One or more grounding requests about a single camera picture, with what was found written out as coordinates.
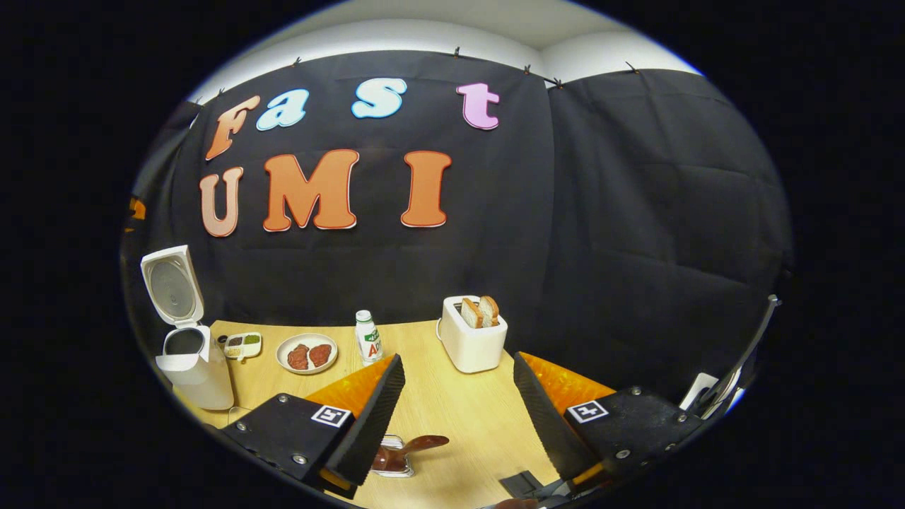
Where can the white round plate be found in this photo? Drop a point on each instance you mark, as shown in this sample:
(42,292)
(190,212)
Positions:
(305,338)

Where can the white toaster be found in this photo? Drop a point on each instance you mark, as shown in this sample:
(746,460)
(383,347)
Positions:
(470,346)

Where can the white drink bottle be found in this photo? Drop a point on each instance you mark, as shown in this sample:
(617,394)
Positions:
(368,339)

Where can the brown meat piece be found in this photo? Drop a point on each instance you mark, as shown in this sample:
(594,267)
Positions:
(321,354)
(298,358)

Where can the white rice cooker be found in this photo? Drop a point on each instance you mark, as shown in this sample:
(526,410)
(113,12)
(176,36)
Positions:
(205,382)

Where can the brown wooden spoon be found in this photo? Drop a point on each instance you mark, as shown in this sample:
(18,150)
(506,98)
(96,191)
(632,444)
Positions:
(424,444)

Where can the toasted bread slice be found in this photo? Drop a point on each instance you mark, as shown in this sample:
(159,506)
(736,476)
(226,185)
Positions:
(490,309)
(471,313)

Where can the white divided bean dish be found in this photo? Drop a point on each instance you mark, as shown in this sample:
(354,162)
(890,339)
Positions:
(242,345)

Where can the black backdrop cloth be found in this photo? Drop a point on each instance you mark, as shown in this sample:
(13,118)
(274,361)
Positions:
(636,212)

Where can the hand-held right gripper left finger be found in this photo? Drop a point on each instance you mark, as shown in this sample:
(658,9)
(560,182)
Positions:
(368,431)

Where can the white flat board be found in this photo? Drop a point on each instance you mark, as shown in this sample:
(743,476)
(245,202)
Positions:
(698,390)

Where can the row of black cloth clips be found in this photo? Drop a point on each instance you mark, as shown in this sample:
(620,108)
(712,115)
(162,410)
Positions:
(457,52)

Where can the clear square chopstick holder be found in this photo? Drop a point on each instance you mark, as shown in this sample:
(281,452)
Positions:
(397,469)

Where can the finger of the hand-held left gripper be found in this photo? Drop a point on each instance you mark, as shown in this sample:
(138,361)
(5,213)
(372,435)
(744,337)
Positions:
(137,209)

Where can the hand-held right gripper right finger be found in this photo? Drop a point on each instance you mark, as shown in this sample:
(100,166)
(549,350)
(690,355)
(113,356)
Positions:
(548,431)

